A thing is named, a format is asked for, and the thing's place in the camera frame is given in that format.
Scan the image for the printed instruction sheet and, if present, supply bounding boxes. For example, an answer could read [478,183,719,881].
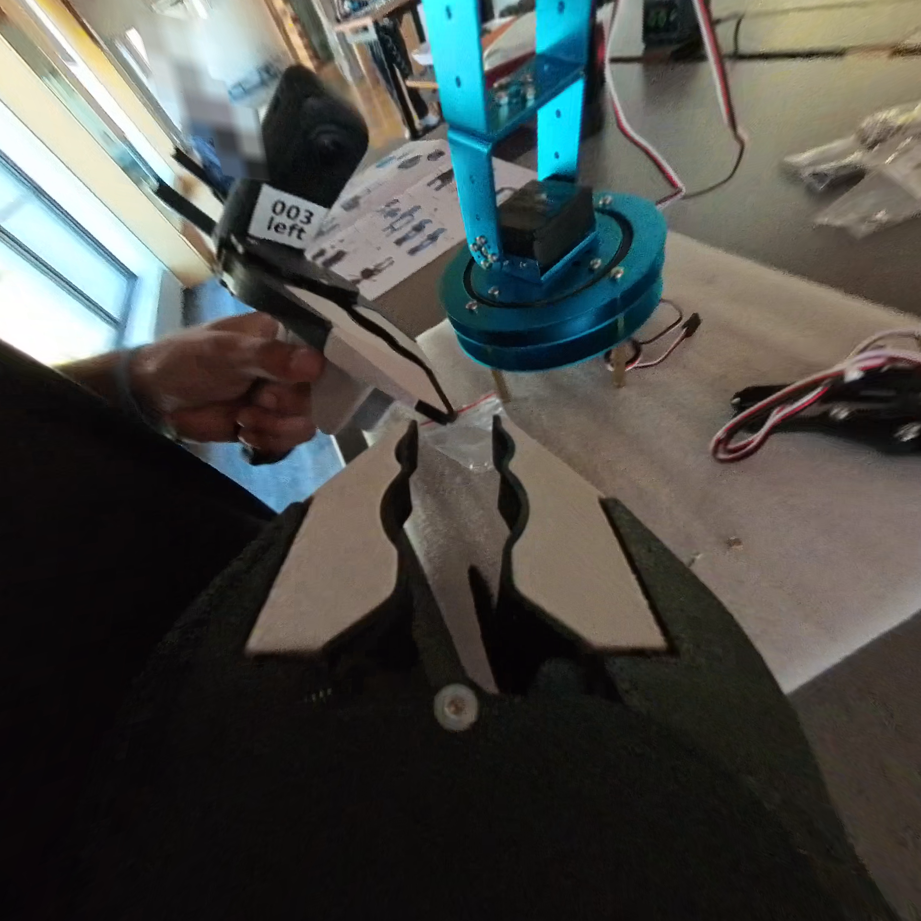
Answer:
[302,140,537,296]

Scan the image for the small clear zip bag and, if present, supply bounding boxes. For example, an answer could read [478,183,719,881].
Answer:
[421,399,515,476]

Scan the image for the person's black clothing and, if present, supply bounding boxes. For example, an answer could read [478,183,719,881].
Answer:
[0,338,310,921]

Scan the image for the tied red white servo cable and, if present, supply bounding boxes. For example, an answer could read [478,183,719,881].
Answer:
[708,327,921,465]

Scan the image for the person's left forearm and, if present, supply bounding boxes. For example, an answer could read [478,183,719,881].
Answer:
[54,345,145,433]

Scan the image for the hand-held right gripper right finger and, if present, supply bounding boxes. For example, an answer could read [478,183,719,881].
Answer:
[491,416,670,656]

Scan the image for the person's left hand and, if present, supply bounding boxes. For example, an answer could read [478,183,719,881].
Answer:
[131,314,325,452]

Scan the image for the white foam mat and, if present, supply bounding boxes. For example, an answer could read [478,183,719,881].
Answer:
[338,230,921,695]

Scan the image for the black device green display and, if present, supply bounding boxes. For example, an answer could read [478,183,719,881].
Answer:
[622,0,713,59]

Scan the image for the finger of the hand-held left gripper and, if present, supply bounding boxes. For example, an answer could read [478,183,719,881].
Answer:
[322,304,445,423]
[301,275,457,423]

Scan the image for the pile of clear parts bags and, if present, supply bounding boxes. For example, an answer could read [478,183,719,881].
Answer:
[780,101,921,242]

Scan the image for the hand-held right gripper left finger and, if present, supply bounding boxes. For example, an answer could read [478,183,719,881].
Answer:
[245,419,421,657]

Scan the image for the red white black servo cable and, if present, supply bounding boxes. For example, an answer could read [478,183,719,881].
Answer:
[604,0,749,213]
[608,302,702,371]

